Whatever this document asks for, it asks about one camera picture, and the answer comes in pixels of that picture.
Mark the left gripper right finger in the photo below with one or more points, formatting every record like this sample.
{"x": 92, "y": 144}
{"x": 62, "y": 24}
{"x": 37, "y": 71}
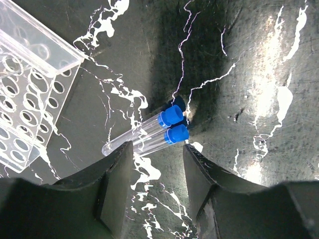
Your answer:
{"x": 225, "y": 206}

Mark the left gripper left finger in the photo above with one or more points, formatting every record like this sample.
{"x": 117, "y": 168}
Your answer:
{"x": 89, "y": 204}

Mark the blue cap test tube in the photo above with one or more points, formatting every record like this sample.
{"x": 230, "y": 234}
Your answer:
{"x": 171, "y": 117}
{"x": 160, "y": 140}

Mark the clear test tube rack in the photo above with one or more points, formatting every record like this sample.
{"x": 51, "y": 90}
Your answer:
{"x": 37, "y": 70}

